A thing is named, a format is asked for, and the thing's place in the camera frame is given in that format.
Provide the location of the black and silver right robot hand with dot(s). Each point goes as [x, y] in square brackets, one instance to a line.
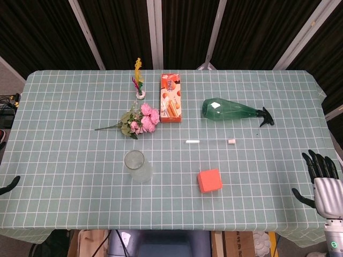
[328, 195]

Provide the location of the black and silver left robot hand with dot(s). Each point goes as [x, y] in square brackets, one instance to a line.
[10, 184]

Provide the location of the pink rose bouquet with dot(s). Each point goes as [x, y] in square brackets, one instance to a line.
[147, 117]

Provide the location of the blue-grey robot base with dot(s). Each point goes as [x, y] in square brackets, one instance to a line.
[160, 245]

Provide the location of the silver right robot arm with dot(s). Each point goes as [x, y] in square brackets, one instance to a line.
[333, 235]

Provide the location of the green checked tablecloth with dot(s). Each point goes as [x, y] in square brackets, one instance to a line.
[80, 187]

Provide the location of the white flower-shaped object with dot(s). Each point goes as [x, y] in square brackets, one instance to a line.
[262, 243]

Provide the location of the clear glass cup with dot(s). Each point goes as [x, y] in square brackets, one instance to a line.
[138, 168]

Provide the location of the red shoe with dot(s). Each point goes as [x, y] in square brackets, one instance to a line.
[2, 135]

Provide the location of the light wooden board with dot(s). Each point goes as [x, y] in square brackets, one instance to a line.
[88, 243]

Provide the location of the brown cardboard box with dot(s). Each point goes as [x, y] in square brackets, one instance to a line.
[238, 245]

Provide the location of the orange cube block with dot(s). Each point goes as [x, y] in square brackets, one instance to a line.
[210, 180]

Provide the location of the light wooden plank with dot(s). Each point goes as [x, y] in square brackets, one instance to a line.
[217, 245]

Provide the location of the green plastic spray bottle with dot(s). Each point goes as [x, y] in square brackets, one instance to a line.
[225, 109]

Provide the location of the clear glass tube with stopper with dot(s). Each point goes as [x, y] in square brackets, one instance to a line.
[193, 141]

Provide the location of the black pleated curtain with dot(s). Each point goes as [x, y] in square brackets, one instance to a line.
[40, 32]

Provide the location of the yellow feather shuttlecock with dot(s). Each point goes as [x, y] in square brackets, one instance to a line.
[140, 93]

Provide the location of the orange biscuit box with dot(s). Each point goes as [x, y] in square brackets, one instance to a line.
[171, 99]

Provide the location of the grey metal frame post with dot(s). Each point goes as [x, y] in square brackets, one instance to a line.
[300, 37]
[214, 29]
[85, 32]
[155, 32]

